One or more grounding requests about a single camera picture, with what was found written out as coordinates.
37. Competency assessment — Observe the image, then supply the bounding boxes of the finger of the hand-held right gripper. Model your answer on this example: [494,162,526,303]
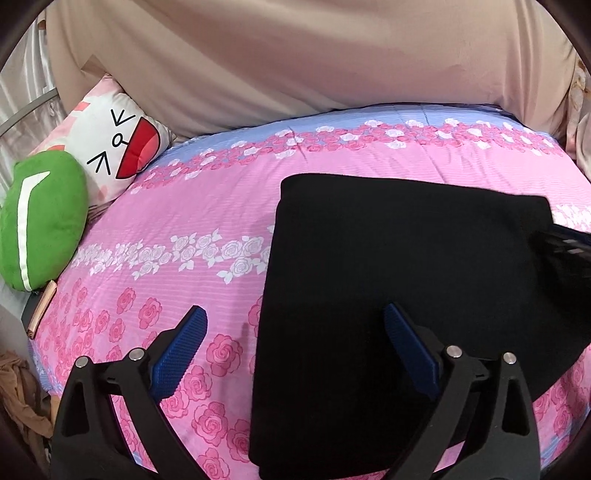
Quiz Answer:
[531,223,591,274]

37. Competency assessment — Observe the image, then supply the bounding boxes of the beige curtain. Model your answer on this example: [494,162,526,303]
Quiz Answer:
[44,0,583,141]

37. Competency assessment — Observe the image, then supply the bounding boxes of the black pants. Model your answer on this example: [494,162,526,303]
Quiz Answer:
[248,173,591,468]

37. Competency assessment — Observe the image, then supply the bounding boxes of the green plush cushion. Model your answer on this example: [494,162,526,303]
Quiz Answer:
[0,150,89,293]

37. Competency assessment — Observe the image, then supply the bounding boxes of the pale floral cloth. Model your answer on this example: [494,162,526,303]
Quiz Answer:
[564,55,591,178]

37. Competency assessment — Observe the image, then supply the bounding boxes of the pink floral bedsheet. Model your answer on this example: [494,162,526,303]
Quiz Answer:
[28,102,591,480]

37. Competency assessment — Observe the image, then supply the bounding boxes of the cartoon face pillow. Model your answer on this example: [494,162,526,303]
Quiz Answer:
[30,74,177,214]

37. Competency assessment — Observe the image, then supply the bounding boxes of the white sheer curtain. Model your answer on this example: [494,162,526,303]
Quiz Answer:
[0,30,57,155]

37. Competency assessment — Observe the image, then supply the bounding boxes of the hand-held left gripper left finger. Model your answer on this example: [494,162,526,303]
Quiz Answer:
[53,305,209,480]

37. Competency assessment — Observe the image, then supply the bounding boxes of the brown cloth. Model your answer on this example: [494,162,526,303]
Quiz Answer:
[0,350,55,467]

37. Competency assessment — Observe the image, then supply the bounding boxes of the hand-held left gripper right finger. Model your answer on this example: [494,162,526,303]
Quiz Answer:
[382,302,541,480]

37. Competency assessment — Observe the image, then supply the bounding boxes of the metal rail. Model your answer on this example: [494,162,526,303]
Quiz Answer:
[0,89,61,136]

